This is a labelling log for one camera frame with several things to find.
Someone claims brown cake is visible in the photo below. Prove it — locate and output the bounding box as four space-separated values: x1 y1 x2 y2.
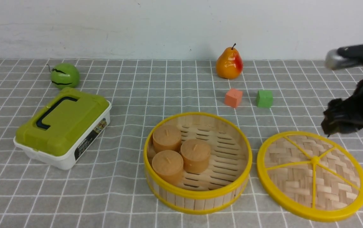
152 150 184 185
152 125 182 153
180 139 211 174

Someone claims orange cube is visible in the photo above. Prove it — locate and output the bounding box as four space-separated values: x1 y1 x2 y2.
224 88 243 108

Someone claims grey checked tablecloth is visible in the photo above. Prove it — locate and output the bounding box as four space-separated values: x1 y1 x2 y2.
0 59 363 228

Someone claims yellow bamboo steamer basket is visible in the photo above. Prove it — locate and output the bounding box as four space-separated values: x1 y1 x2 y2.
143 112 253 215

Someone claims brown cake right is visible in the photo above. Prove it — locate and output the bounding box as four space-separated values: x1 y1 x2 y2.
180 139 211 174

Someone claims yellow bamboo steamer lid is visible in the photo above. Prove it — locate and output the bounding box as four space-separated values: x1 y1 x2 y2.
256 131 363 222

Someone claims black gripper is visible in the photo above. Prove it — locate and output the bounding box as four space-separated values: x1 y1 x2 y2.
321 79 363 136

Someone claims green apple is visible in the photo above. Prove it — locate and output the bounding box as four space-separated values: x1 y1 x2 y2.
47 63 80 90

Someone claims yellow red pear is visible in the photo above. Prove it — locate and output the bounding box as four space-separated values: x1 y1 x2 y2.
216 43 244 80

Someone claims camera on wrist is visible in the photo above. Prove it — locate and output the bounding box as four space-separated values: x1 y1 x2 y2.
325 44 363 70

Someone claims green cube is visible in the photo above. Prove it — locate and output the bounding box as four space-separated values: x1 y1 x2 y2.
256 90 274 108

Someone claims white box with green lid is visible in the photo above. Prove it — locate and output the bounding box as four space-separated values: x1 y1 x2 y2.
13 88 112 170

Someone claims brown cake back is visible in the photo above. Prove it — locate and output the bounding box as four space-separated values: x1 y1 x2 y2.
152 125 182 153

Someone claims brown cake front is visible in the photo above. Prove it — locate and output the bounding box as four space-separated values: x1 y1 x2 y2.
152 150 184 185

